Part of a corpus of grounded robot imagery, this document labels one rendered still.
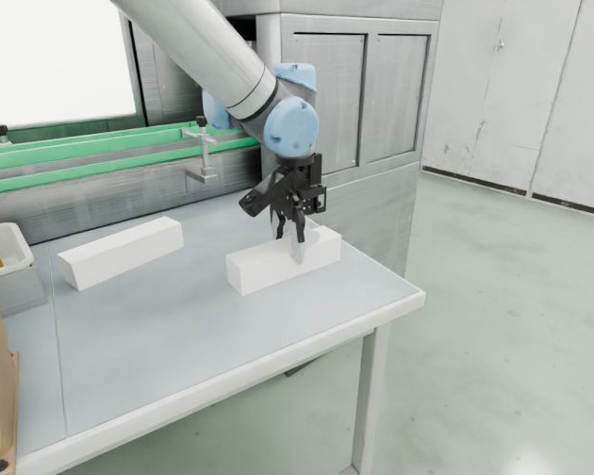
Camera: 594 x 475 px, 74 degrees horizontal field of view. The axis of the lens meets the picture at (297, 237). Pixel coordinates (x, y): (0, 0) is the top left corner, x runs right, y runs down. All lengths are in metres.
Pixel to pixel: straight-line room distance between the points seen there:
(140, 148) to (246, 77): 0.67
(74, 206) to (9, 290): 0.33
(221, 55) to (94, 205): 0.70
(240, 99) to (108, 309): 0.46
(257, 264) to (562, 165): 3.13
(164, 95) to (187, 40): 0.89
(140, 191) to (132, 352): 0.55
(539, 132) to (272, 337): 3.23
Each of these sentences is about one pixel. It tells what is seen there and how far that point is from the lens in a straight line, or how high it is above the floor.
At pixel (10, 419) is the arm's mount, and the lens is 0.63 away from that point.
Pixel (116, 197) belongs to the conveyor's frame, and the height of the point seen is 0.82.
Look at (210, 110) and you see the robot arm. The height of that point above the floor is 1.08.
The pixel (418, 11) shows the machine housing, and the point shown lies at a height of 1.26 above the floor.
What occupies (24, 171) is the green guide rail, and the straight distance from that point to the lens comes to 1.08.
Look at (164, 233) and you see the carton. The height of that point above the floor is 0.80.
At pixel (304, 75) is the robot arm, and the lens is 0.69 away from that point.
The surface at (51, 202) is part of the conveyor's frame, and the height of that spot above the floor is 0.84.
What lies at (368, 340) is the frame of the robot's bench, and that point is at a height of 0.62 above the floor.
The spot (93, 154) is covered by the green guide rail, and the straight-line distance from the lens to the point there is 1.09.
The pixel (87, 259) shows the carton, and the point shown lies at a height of 0.81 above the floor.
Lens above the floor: 1.18
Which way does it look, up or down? 26 degrees down
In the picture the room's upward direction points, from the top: straight up
